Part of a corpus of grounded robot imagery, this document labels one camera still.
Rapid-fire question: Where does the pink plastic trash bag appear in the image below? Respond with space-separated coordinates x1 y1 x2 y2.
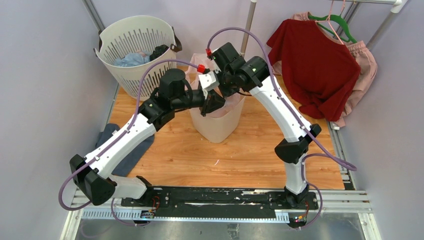
184 52 246 119

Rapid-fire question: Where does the aluminium frame rail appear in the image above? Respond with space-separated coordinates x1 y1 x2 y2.
60 186 381 240

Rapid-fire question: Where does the grey-blue cloth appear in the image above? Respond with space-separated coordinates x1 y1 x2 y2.
95 123 155 177

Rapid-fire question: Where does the corner aluminium profile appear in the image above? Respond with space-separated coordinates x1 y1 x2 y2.
82 0 106 32

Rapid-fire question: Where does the white slotted laundry basket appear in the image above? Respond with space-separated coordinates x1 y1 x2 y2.
95 15 182 101

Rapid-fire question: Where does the pink garment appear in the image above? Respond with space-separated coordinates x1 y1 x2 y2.
272 12 378 127

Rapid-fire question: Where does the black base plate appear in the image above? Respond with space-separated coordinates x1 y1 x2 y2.
120 186 319 220

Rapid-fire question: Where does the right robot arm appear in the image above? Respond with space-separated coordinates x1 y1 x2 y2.
206 42 322 209

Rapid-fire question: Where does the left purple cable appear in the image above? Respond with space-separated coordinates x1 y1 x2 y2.
58 58 200 228

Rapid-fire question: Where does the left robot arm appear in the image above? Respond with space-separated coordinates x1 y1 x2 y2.
69 65 225 207

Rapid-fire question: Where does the purple cable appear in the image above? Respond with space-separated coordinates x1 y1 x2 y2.
58 58 200 228
206 27 358 230

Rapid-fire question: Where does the right rack pole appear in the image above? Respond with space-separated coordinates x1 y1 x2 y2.
342 0 408 50

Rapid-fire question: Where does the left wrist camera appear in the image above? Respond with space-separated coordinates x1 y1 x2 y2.
197 64 220 99

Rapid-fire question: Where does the blue plastic bag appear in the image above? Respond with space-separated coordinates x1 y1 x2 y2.
113 50 151 68

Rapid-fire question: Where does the red t-shirt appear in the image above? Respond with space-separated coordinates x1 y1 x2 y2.
266 19 361 122

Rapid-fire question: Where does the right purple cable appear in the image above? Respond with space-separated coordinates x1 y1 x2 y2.
206 27 358 230

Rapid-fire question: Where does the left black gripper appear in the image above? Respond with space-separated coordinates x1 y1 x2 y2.
172 89 228 117

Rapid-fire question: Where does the beige plastic trash bin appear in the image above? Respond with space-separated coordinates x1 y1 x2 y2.
189 95 246 143

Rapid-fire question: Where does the clothes rack pole with foot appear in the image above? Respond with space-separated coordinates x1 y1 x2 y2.
240 0 257 57

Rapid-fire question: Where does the black plastic bag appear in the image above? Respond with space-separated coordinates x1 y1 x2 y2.
149 44 169 62

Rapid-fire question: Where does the pink clothes hanger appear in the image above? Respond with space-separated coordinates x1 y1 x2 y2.
310 0 348 45

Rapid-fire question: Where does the green clothes hanger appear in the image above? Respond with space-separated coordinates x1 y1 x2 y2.
307 13 358 44

